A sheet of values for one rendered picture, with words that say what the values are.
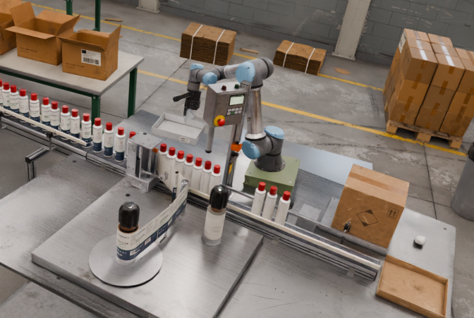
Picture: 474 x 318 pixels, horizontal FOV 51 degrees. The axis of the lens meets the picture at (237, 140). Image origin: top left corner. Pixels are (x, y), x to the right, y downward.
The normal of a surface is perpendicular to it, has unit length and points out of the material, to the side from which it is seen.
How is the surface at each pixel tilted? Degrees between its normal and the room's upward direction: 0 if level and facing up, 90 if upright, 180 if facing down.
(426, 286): 0
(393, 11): 90
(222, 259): 0
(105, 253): 0
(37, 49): 90
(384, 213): 90
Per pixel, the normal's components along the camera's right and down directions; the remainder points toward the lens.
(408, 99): -0.23, 0.50
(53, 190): 0.16, -0.85
